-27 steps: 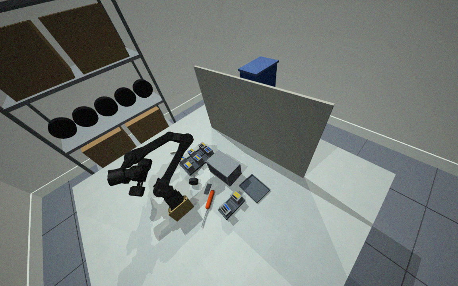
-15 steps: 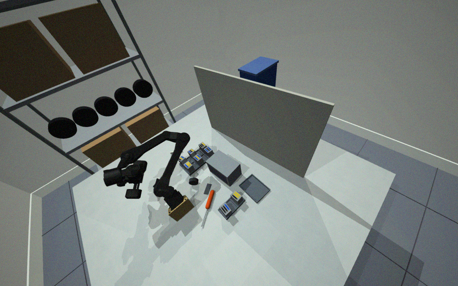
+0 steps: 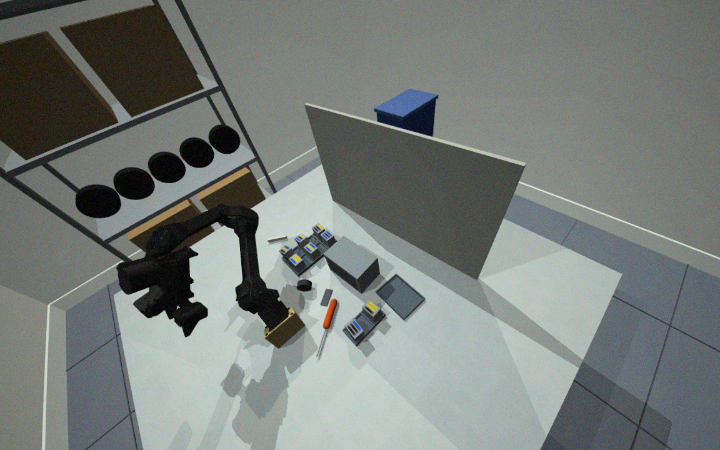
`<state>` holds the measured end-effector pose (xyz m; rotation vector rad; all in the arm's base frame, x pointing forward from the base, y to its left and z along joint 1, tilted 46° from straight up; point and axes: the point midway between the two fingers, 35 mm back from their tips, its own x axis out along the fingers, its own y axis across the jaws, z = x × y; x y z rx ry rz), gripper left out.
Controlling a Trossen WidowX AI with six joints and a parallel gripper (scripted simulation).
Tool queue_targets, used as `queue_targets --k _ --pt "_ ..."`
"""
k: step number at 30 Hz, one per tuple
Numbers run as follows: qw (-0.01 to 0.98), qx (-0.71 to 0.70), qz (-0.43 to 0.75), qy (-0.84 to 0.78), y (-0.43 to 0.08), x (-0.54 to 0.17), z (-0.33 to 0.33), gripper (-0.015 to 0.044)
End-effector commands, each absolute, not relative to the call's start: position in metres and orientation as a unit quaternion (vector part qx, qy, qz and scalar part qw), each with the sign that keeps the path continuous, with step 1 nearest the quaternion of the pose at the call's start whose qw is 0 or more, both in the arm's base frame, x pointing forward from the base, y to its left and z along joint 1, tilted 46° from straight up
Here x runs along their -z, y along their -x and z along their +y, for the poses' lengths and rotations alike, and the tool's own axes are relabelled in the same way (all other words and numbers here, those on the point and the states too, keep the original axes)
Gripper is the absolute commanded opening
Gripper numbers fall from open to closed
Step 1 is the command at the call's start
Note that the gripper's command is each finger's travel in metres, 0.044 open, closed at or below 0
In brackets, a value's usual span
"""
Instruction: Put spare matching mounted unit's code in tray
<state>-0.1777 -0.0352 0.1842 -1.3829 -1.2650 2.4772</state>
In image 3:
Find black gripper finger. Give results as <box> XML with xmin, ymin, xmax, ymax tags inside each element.
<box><xmin>165</xmin><ymin>304</ymin><xmax>178</xmax><ymax>320</ymax></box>
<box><xmin>182</xmin><ymin>321</ymin><xmax>199</xmax><ymax>337</ymax></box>

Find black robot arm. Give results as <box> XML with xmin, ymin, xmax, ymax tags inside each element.
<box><xmin>116</xmin><ymin>204</ymin><xmax>289</xmax><ymax>332</ymax></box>

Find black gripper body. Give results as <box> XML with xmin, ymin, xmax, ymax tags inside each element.
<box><xmin>160</xmin><ymin>275</ymin><xmax>208</xmax><ymax>328</ymax></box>

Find black short cylinder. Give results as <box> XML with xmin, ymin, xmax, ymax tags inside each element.
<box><xmin>297</xmin><ymin>279</ymin><xmax>312</xmax><ymax>292</ymax></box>

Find orange-handled screwdriver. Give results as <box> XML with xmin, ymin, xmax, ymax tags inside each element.
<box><xmin>316</xmin><ymin>299</ymin><xmax>337</xmax><ymax>357</ymax></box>

